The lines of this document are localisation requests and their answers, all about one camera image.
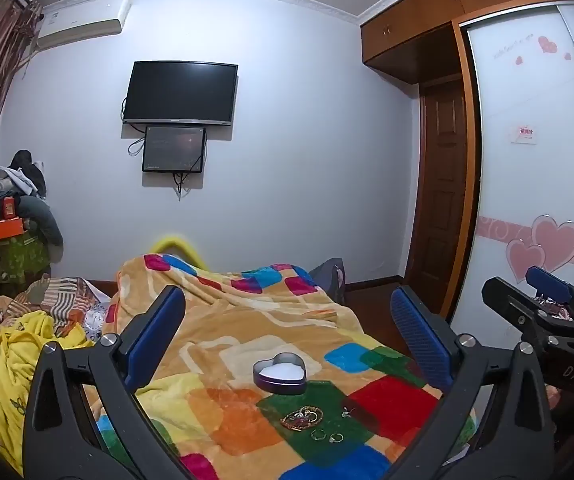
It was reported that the striped brown blanket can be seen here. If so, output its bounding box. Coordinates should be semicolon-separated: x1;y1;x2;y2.
0;276;113;348

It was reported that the large black wall television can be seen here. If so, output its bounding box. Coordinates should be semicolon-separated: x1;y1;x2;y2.
122;60;239;126

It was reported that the brown wooden door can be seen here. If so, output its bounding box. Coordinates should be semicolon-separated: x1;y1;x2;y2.
403;79;469;308

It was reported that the yellow printed blanket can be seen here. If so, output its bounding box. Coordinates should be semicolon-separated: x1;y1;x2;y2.
0;310;95;476

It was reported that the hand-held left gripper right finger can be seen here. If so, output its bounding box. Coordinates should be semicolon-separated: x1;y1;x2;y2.
389;285;556;480

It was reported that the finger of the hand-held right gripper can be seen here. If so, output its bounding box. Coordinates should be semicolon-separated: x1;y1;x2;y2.
482;276;574;343
525;265;574;317

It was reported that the wooden overhead cabinet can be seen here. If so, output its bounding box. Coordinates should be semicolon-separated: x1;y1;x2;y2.
360;0;570;88

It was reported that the green patterned cloth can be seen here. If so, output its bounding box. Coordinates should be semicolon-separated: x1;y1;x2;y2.
0;231;51;292

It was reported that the white crumpled cloth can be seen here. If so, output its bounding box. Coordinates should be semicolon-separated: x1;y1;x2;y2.
0;165;39;197

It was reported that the orange box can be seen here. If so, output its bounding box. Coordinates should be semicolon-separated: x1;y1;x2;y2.
0;217;24;241

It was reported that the small black wall monitor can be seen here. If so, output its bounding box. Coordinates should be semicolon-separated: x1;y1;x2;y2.
142;126;205;173

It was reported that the heart-shaped metal tin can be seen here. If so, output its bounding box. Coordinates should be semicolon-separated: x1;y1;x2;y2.
252;353;307;396

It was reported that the red and white door sticker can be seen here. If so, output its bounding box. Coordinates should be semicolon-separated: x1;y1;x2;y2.
508;124;538;145

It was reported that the black monitor cable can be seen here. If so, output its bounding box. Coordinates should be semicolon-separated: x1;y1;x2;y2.
173;170;204;202

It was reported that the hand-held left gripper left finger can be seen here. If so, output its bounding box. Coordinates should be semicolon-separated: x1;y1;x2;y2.
22;284;188;480

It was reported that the colourful checked fleece blanket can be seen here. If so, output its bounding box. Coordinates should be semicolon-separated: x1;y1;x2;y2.
94;253;478;480

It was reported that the yellow curved bed rail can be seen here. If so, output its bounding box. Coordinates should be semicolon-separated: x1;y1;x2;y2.
149;234;210;271

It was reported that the gold and red bracelet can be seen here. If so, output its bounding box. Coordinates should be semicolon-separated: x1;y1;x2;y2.
281;406;324;431

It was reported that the dark grey bag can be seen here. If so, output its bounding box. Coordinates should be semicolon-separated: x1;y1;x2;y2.
308;258;346;305

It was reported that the white air conditioner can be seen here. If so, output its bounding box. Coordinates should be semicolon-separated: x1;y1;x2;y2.
36;0;132;51

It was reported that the dark jacket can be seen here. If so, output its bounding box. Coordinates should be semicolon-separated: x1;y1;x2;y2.
9;149;48;199

